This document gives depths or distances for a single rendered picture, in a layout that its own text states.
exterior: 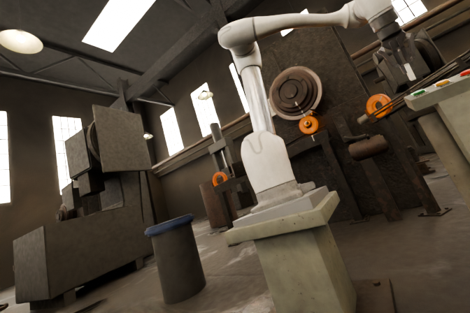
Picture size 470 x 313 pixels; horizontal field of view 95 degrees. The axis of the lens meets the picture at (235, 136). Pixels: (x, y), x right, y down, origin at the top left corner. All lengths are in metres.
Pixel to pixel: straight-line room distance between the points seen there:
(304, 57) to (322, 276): 1.84
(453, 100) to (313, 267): 0.79
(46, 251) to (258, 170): 2.36
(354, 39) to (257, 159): 8.11
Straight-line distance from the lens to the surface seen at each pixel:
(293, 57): 2.26
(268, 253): 0.78
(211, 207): 4.40
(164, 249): 1.48
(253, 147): 0.77
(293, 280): 0.78
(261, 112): 1.03
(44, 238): 2.81
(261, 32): 1.06
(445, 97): 1.13
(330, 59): 2.15
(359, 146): 1.68
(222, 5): 6.71
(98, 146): 3.49
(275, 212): 0.69
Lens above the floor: 0.45
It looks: 15 degrees up
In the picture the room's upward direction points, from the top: 18 degrees counter-clockwise
